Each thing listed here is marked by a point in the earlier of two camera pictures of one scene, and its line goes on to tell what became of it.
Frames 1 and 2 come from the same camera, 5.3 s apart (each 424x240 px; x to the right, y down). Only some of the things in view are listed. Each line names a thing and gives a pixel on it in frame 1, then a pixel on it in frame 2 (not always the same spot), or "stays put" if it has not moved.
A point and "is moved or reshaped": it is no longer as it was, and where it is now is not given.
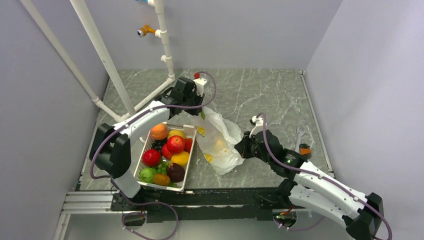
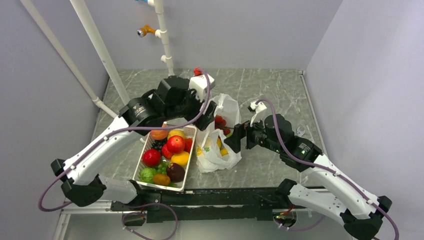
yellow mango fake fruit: x=182 y=159 stays put
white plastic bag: x=220 y=137 is moved or reshaped
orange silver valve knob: x=143 y=31 stays put
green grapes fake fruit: x=162 y=168 stays put
